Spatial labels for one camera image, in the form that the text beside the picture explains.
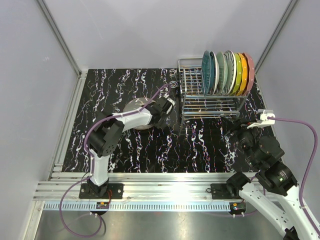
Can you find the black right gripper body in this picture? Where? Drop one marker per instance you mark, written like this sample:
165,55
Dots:
247,137

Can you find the pink dotted plate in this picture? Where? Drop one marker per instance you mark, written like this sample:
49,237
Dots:
251,73

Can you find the orange dotted plate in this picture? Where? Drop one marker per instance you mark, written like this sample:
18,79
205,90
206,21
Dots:
244,76

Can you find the white blue striped plate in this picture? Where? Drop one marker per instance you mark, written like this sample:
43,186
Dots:
231,71

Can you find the green dotted plate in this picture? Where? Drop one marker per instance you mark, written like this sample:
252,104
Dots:
239,71

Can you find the teal lettered plate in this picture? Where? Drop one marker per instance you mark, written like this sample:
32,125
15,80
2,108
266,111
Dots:
216,73

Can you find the mint green plate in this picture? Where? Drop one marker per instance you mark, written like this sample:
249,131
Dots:
223,72

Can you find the teal scalloped plate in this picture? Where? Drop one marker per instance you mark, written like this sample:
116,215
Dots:
208,72

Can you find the grey deer plate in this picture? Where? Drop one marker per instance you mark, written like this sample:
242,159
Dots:
135,104

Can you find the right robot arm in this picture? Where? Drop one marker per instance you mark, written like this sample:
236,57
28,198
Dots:
291,219

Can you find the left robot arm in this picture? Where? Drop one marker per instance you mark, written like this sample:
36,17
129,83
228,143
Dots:
103,137

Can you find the metal dish rack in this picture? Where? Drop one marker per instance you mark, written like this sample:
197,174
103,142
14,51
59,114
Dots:
194,104

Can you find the black marble pattern mat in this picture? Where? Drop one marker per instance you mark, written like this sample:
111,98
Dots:
200,146

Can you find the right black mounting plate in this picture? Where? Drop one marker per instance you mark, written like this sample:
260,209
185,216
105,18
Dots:
225,191

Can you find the black mounting plate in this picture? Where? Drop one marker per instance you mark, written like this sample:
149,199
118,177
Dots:
225,191
109,191

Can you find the right small circuit board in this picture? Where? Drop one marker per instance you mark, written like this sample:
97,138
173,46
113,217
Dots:
238,206

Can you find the small circuit board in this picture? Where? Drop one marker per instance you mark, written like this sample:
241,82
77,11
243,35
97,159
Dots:
238,206
102,205

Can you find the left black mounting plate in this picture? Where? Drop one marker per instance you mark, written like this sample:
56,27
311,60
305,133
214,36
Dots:
109,191

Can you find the left small circuit board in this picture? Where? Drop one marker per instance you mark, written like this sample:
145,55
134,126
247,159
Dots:
102,205

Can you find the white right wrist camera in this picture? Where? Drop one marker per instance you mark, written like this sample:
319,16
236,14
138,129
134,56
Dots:
265,118

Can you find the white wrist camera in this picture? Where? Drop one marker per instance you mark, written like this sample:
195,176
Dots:
265,118
169,104

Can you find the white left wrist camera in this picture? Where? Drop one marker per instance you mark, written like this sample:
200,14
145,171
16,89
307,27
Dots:
169,104

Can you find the right aluminium frame post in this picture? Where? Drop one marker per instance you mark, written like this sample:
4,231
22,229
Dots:
292,4

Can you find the aluminium frame post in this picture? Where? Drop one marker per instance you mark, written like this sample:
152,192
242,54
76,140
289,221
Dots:
57,34
292,4

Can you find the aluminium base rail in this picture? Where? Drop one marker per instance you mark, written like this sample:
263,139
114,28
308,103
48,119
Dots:
168,192

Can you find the left aluminium frame post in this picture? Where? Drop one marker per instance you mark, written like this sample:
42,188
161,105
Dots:
57,34

